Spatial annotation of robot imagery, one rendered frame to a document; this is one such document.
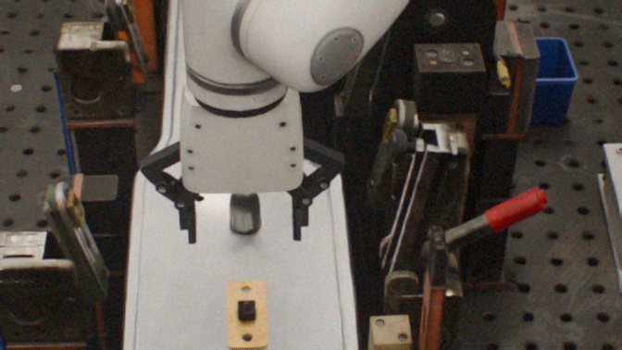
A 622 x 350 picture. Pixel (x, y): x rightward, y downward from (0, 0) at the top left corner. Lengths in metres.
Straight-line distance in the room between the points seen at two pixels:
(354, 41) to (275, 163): 0.18
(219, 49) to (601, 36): 1.26
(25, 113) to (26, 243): 0.73
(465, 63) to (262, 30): 0.46
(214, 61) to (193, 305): 0.33
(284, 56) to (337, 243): 0.42
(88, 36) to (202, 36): 0.55
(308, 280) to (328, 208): 0.10
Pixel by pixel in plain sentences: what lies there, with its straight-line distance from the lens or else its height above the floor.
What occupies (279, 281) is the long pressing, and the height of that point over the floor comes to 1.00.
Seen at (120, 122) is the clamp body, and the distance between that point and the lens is 1.51.
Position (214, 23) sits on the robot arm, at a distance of 0.90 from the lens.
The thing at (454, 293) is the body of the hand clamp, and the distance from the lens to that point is 1.13.
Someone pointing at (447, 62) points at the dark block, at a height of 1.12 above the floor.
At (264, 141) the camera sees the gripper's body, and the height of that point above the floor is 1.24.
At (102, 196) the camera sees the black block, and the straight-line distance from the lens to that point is 1.32.
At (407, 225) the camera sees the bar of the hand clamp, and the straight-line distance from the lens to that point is 1.07.
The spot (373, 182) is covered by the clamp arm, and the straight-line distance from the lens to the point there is 1.30.
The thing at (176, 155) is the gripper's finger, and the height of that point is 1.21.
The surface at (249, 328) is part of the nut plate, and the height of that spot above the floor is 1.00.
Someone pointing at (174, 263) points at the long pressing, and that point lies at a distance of 1.23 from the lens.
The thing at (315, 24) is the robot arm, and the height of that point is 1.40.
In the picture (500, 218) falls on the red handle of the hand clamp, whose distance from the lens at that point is 1.10.
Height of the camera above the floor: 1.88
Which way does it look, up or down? 42 degrees down
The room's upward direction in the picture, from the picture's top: 1 degrees clockwise
